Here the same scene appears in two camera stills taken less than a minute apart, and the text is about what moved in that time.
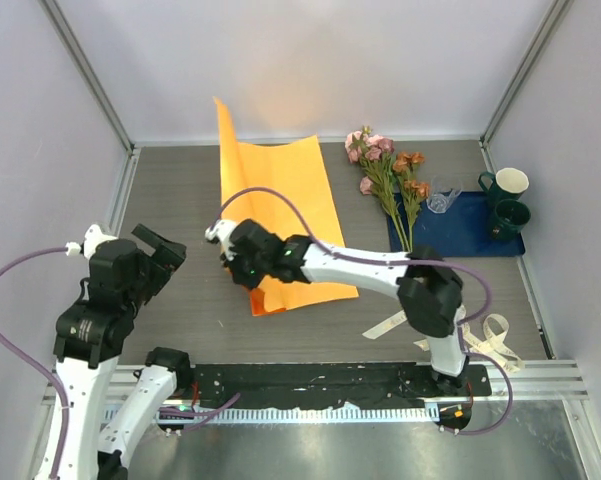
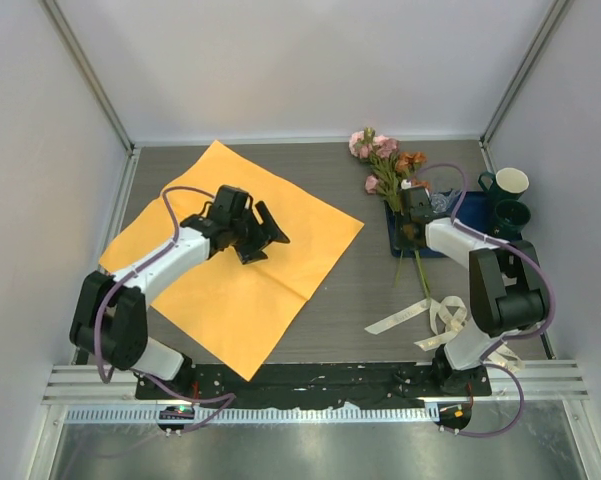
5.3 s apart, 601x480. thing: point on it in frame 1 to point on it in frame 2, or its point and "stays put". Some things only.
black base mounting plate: [287, 386] stays put
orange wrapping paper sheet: [286, 186] to [239, 312]
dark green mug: [509, 219] stays put
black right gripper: [234, 261] to [405, 243]
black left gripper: [165, 259] to [253, 251]
